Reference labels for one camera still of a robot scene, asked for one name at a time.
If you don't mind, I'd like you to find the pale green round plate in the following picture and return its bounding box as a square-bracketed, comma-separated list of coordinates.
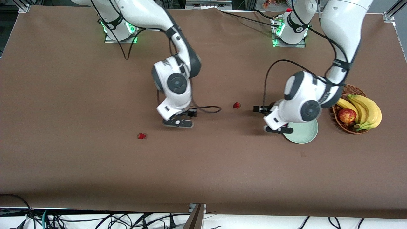
[283, 119, 319, 144]

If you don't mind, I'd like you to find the brown table cover sheet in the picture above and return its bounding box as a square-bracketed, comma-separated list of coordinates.
[0, 6, 407, 220]

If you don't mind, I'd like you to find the brown wicker basket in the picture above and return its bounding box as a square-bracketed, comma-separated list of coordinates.
[332, 84, 371, 135]

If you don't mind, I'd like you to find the red apple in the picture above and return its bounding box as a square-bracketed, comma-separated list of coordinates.
[338, 108, 357, 124]

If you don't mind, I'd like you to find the yellow banana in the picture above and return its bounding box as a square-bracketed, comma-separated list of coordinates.
[350, 95, 382, 131]
[347, 94, 370, 125]
[336, 98, 360, 124]

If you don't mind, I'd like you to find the orange colourful object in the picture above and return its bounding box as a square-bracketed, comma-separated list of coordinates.
[262, 0, 286, 8]

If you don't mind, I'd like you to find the grey power strip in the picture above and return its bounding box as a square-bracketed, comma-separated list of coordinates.
[186, 0, 232, 9]

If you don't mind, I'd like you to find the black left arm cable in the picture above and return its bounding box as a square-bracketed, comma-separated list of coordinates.
[263, 0, 347, 110]

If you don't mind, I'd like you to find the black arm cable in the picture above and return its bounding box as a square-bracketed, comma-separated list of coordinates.
[263, 0, 347, 110]
[90, 0, 222, 114]

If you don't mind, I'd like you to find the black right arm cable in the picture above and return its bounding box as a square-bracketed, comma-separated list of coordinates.
[90, 0, 222, 114]

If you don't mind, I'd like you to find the aluminium frame post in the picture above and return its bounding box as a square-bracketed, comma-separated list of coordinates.
[183, 204, 207, 229]

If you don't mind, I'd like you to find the thick black cable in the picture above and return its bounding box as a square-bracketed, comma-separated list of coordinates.
[0, 194, 36, 229]

